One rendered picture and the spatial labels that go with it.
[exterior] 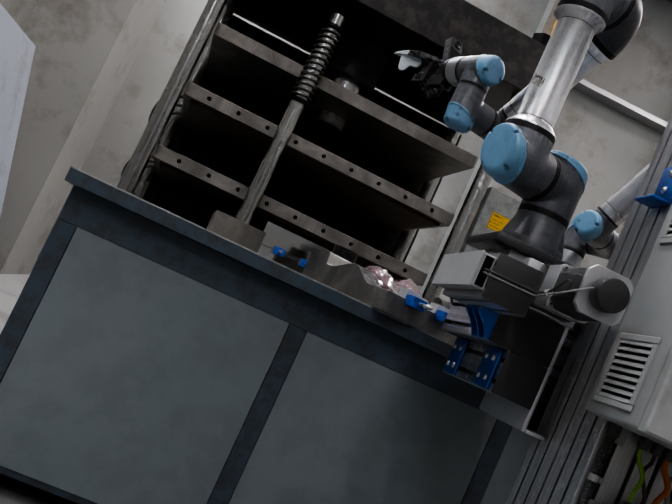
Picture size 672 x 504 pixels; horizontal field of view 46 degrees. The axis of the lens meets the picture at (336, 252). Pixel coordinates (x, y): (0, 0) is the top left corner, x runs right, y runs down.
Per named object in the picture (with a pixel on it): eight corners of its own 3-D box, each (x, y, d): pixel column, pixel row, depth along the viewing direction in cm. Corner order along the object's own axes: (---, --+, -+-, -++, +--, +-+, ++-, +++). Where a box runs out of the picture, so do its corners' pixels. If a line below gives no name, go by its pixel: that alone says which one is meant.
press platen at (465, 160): (473, 168, 309) (478, 156, 310) (212, 33, 289) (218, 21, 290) (418, 183, 378) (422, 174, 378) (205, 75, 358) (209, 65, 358)
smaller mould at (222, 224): (255, 255, 221) (266, 232, 222) (206, 232, 219) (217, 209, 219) (249, 255, 241) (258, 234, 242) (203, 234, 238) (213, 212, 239)
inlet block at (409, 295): (434, 322, 201) (443, 302, 202) (420, 314, 199) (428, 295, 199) (407, 312, 213) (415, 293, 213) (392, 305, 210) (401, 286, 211)
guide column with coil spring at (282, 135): (192, 344, 280) (346, 17, 291) (178, 338, 279) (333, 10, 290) (192, 342, 286) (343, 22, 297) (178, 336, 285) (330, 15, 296)
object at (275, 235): (314, 295, 293) (334, 252, 294) (247, 264, 288) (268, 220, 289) (294, 289, 342) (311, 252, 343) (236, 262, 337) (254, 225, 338)
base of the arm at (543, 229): (570, 268, 173) (588, 226, 173) (508, 238, 171) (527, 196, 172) (543, 268, 188) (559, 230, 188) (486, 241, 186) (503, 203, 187)
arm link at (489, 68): (477, 78, 191) (491, 46, 191) (448, 79, 200) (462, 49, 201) (498, 95, 195) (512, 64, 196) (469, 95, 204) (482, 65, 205)
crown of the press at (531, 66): (504, 187, 298) (568, 43, 303) (182, 21, 275) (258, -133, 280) (432, 201, 380) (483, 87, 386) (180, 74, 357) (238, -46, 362)
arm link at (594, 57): (651, 4, 188) (494, 136, 213) (625, -23, 182) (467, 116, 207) (670, 30, 180) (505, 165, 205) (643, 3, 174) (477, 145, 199)
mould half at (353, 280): (453, 345, 216) (470, 308, 217) (380, 309, 204) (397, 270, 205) (363, 310, 260) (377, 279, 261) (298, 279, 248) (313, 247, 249)
